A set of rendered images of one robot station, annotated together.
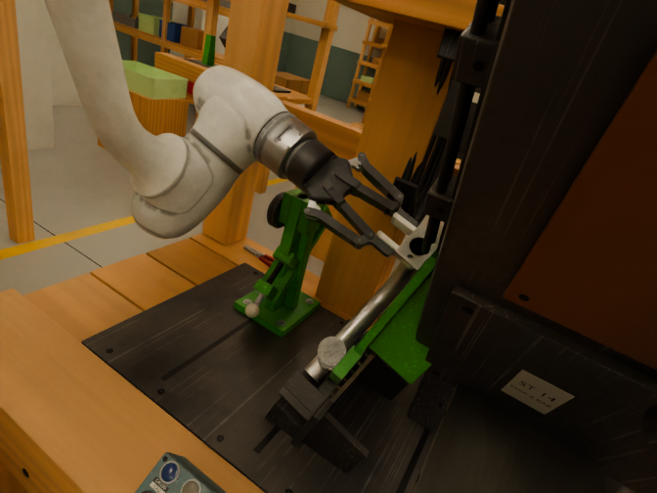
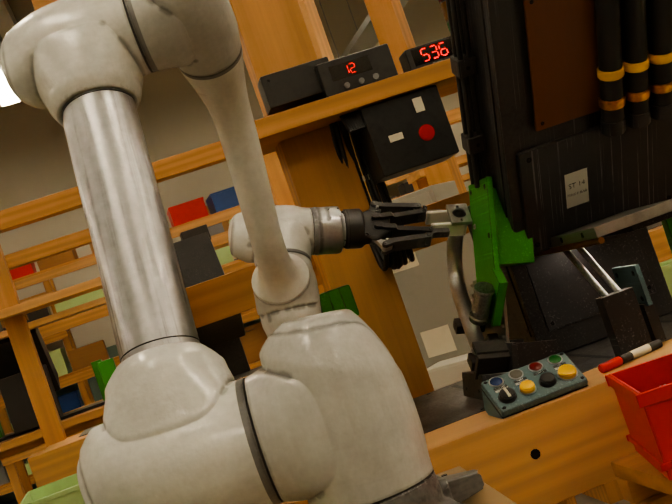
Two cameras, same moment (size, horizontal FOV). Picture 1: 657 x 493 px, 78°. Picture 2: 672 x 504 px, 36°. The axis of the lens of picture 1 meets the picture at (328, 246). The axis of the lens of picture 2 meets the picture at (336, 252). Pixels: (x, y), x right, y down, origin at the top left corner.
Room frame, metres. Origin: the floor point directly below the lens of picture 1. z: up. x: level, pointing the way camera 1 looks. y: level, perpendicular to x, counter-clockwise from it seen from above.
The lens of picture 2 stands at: (-0.99, 1.15, 1.20)
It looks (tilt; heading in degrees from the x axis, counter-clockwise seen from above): 1 degrees up; 327
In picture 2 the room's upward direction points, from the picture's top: 19 degrees counter-clockwise
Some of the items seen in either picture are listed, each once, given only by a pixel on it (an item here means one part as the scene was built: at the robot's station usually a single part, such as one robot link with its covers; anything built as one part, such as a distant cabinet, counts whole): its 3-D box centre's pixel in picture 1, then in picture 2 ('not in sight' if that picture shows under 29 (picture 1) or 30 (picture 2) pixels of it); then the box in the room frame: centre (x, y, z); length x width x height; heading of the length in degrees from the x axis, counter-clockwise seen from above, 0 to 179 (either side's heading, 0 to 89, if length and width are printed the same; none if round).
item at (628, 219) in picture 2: (519, 431); (591, 231); (0.35, -0.26, 1.11); 0.39 x 0.16 x 0.03; 157
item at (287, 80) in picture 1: (285, 85); not in sight; (9.73, 1.95, 0.22); 1.20 x 0.81 x 0.44; 161
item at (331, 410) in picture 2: not in sight; (334, 403); (0.07, 0.53, 1.05); 0.18 x 0.16 x 0.22; 58
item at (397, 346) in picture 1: (421, 313); (500, 231); (0.44, -0.14, 1.17); 0.13 x 0.12 x 0.20; 67
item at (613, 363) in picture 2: not in sight; (630, 355); (0.22, -0.12, 0.91); 0.13 x 0.02 x 0.02; 80
